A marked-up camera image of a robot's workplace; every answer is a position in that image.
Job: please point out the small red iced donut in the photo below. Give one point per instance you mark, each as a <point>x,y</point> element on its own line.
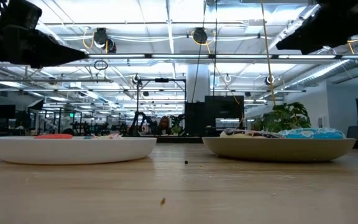
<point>53,136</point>

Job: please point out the small white iced donut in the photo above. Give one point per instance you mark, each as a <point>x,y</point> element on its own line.
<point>110,136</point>

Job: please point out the small background plant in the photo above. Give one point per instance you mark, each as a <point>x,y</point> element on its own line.
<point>176,127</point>

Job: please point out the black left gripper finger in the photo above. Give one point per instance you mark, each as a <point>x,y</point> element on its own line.
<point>42,49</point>

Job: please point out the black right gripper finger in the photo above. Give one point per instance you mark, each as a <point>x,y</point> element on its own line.
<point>322,34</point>

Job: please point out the large chocolate iced donut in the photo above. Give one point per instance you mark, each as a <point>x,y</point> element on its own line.
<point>244,133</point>

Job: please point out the green potted plant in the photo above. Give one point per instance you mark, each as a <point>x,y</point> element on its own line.
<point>284,118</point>

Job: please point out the large blue iced donut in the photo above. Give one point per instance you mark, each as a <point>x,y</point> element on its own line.
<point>315,133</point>

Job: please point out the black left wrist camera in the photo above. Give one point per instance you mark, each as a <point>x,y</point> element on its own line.
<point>20,14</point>

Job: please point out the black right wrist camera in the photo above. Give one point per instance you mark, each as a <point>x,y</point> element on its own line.
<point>337,7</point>

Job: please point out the black background robot arm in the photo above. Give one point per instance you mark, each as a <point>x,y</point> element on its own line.
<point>141,119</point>

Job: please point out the white ceramic plate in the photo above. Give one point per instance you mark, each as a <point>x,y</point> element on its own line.
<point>73,152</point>

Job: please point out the grey ceramic plate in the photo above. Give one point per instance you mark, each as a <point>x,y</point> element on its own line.
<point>278,149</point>

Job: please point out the black overhead rig frame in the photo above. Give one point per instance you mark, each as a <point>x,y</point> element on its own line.
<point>162,80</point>

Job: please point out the small blue iced donut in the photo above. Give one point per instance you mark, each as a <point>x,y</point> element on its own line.
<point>89,137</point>

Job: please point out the brown crumb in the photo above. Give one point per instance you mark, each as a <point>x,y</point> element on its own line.
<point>163,201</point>

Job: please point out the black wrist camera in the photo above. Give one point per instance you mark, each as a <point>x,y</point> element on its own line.
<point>20,14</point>
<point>337,7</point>

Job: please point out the person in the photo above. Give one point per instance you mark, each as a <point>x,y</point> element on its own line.
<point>165,124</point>

